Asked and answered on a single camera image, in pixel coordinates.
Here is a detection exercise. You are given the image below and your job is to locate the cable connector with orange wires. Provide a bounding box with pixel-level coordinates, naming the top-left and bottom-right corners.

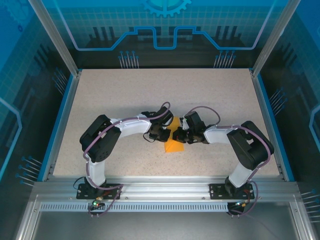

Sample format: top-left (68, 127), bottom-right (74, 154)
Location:
top-left (233, 199), bottom-right (251, 208)

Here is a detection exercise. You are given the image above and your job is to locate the blue printed gear panel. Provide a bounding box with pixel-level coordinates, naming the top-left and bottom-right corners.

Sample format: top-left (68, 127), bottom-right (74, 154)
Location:
top-left (41, 0), bottom-right (288, 70)

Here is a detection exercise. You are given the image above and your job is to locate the aluminium lower frame rail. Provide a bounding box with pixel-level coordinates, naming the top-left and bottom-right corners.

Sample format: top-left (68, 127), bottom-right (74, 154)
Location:
top-left (14, 194), bottom-right (42, 240)
top-left (289, 197), bottom-right (316, 240)

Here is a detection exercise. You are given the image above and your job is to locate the cable connector with green light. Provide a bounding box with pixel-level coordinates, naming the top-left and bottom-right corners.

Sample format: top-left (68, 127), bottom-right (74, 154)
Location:
top-left (91, 197), bottom-right (105, 209)

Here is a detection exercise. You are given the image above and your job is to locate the aluminium table side rail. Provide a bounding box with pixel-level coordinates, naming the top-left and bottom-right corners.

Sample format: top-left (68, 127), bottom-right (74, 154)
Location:
top-left (250, 69), bottom-right (288, 181)
top-left (42, 71), bottom-right (83, 182)

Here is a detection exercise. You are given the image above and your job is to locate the orange paper sheet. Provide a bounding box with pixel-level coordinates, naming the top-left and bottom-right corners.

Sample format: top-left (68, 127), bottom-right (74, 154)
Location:
top-left (163, 116), bottom-right (186, 153)

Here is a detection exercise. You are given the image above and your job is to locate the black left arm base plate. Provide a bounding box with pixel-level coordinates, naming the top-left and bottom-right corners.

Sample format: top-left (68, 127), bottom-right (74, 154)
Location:
top-left (76, 183), bottom-right (123, 200)

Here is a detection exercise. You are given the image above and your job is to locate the slotted grey cable duct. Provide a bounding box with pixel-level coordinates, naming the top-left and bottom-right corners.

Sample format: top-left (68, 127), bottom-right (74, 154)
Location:
top-left (38, 202), bottom-right (251, 213)

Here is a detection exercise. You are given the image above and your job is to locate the aluminium frame post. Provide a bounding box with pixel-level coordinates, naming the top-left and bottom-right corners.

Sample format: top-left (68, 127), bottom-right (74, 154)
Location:
top-left (27, 0), bottom-right (82, 77)
top-left (251, 0), bottom-right (302, 77)

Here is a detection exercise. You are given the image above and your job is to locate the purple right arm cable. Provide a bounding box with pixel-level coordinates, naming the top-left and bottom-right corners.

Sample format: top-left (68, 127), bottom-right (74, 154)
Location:
top-left (186, 106), bottom-right (275, 218)

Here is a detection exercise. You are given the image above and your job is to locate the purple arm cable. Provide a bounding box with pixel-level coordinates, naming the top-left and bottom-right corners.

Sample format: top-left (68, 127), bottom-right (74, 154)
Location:
top-left (83, 101), bottom-right (172, 218)
top-left (186, 106), bottom-right (275, 218)

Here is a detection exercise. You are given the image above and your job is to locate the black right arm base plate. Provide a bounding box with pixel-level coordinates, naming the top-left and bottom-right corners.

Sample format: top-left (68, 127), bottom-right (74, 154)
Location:
top-left (209, 183), bottom-right (254, 200)

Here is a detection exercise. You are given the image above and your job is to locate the aluminium cross beam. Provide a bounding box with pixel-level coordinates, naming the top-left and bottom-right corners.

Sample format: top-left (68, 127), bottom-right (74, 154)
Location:
top-left (31, 174), bottom-right (300, 201)

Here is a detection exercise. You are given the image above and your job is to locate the grey metal bottom sheet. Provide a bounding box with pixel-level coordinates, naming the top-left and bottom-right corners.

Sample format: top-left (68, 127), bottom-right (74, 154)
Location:
top-left (32, 211), bottom-right (301, 240)

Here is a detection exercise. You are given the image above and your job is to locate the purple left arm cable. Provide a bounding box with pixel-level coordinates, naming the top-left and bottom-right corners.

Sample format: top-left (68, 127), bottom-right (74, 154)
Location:
top-left (83, 101), bottom-right (172, 218)

